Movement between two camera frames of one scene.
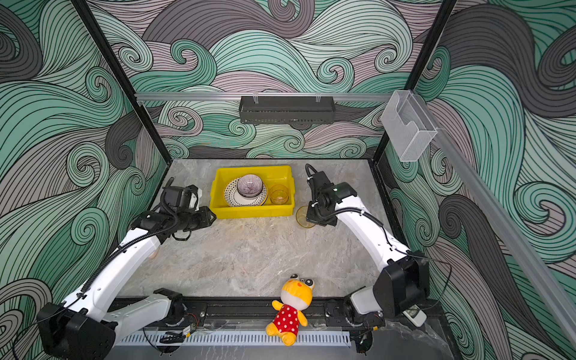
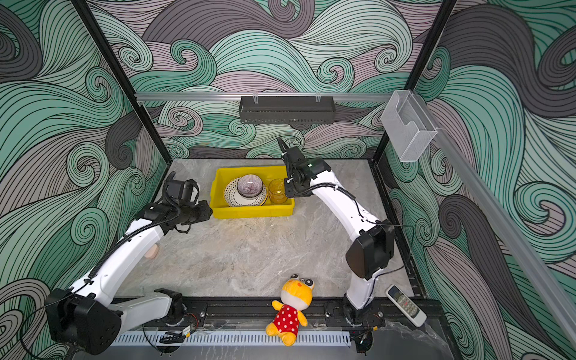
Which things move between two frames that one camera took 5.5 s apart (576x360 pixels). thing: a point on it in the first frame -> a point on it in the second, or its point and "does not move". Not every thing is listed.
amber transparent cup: x=301 y=217 -> x=277 y=190
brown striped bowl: x=250 y=186 does not move
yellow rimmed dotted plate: x=232 y=198 does not move
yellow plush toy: x=296 y=295 does not move
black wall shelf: x=287 y=109 does not move
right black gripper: x=311 y=216 -> x=289 y=190
